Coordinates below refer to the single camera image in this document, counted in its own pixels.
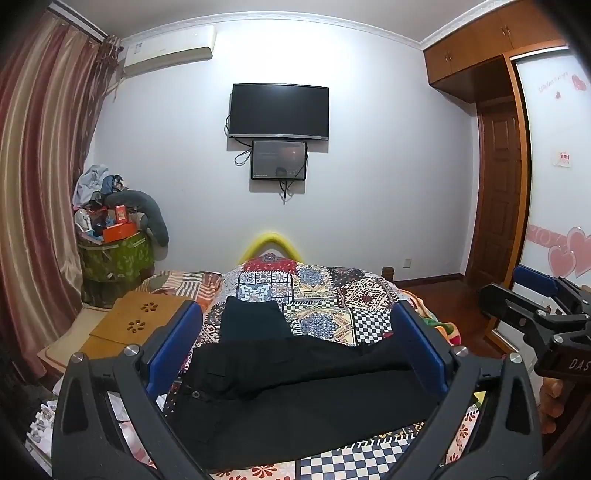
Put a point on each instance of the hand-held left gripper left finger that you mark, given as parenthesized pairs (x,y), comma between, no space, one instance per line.
(178,339)

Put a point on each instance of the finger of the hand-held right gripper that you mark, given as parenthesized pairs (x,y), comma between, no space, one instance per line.
(508,307)
(535,282)

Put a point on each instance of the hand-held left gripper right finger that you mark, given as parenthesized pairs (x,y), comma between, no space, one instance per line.
(420,341)

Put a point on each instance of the dark teal pants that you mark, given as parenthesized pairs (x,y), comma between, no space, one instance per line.
(251,321)

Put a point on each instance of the black pants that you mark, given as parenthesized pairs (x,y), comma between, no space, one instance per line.
(300,392)

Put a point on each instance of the person's right hand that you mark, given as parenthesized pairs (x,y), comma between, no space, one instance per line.
(551,406)

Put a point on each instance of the pink heart stickers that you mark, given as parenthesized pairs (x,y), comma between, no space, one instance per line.
(565,251)

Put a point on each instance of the wooden lap table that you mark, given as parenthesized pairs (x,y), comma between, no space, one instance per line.
(134,318)

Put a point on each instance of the green patterned laundry basket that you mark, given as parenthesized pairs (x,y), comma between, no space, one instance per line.
(115,263)

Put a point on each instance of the patchwork printed blanket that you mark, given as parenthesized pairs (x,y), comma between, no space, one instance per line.
(318,295)

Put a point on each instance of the orange box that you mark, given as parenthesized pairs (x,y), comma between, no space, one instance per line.
(119,230)

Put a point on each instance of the yellow headboard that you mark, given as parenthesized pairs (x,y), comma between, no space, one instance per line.
(267,244)

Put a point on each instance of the pile of clothes and clutter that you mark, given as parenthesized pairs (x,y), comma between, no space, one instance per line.
(94,194)

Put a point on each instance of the wooden wardrobe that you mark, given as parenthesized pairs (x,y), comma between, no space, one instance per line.
(521,92)

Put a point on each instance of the striped brown curtain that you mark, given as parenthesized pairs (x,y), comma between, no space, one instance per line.
(41,175)

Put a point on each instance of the white air conditioner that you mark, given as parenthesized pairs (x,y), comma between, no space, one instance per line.
(171,46)

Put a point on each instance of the white wall switch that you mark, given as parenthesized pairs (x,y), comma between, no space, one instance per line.
(563,160)

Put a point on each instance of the small wall-mounted monitor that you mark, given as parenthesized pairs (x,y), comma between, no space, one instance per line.
(279,160)

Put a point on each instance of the wall-mounted black television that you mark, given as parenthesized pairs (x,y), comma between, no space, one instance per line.
(280,110)

